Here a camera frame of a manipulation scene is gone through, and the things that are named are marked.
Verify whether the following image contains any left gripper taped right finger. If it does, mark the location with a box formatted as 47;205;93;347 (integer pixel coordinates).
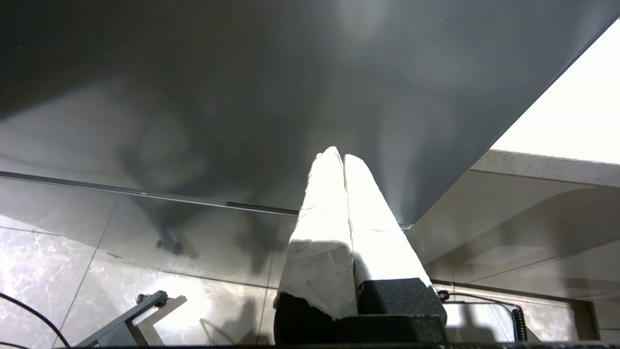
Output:
344;154;447;319

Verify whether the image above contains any grey glossy cabinet door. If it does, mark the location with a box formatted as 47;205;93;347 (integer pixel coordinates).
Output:
0;0;620;227

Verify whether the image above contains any grey glossy lower door panel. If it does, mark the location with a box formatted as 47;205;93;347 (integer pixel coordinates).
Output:
0;171;412;287

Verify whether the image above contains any beige base cabinet front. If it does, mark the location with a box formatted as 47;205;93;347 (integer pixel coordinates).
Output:
407;169;620;303

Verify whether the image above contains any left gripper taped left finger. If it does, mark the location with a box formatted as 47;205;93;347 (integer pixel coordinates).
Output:
274;146;359;346

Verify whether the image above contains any black coiled cable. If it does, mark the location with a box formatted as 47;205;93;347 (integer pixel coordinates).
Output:
436;289;529;343

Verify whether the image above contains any black floor cable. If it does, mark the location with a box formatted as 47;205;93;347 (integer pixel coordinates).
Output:
0;292;73;349

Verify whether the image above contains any grey metal base bracket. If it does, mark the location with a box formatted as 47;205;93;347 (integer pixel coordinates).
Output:
77;290;188;348

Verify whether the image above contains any tall beige cabinet side panel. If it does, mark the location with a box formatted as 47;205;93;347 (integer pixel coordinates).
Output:
489;17;620;164

